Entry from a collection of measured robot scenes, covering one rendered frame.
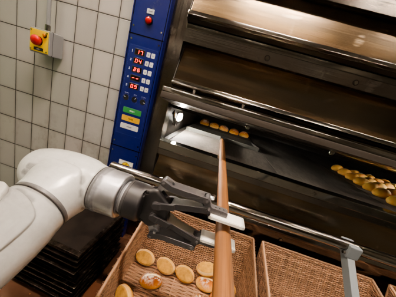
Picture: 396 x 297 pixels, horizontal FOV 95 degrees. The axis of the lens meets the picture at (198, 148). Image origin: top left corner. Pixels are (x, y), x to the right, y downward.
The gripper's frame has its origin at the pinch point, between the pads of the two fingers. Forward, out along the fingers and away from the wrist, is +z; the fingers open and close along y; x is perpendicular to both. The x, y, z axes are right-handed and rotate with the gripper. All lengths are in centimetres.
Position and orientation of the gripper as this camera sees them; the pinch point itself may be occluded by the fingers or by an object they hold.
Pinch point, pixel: (223, 230)
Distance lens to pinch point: 39.2
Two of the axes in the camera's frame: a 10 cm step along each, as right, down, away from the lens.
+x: -1.4, 2.3, -9.6
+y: -2.8, 9.2, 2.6
